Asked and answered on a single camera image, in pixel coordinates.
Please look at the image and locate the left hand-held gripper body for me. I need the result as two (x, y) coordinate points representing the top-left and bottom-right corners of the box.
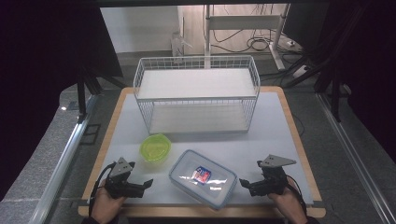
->
(104, 157), (146, 200)

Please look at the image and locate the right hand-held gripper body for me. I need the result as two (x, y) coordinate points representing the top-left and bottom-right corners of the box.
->
(248, 154), (297, 197)

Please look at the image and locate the green round lidded container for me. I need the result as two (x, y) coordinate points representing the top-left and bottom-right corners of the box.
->
(138, 133), (172, 162)

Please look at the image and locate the clear rectangular food container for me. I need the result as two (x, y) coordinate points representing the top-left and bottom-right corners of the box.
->
(168, 148), (238, 210)

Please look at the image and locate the white wire shelf rack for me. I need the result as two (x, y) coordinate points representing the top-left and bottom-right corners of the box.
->
(133, 55), (261, 135)

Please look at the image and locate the person's left hand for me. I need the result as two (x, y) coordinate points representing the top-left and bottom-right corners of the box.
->
(91, 186), (127, 224)

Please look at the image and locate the pale grey table mat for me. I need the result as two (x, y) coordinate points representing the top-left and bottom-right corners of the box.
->
(87, 91), (314, 206)

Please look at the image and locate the black metal stand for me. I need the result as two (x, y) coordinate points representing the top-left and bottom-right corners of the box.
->
(314, 62), (350, 123)
(77, 66), (126, 121)

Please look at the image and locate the white power strip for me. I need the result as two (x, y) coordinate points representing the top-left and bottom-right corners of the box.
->
(291, 64), (310, 79)

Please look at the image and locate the clear plastic bottle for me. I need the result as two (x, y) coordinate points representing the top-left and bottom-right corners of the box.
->
(171, 30), (193, 58)

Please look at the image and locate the dark curtain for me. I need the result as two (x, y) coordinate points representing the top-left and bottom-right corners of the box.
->
(284, 0), (396, 157)
(0, 0), (123, 202)

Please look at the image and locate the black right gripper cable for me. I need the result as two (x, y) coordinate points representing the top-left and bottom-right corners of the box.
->
(285, 175), (308, 217)

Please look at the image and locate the black floor frame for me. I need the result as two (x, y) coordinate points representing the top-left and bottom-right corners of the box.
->
(79, 123), (102, 146)

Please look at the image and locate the aluminium rail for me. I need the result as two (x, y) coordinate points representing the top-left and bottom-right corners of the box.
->
(316, 92), (396, 224)
(29, 94), (98, 224)

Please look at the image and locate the tangle of black floor cables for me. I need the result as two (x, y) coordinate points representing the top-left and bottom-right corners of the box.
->
(211, 27), (302, 54)

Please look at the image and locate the white metal desk frame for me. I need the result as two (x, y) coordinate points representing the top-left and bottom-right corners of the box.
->
(204, 3), (288, 71)

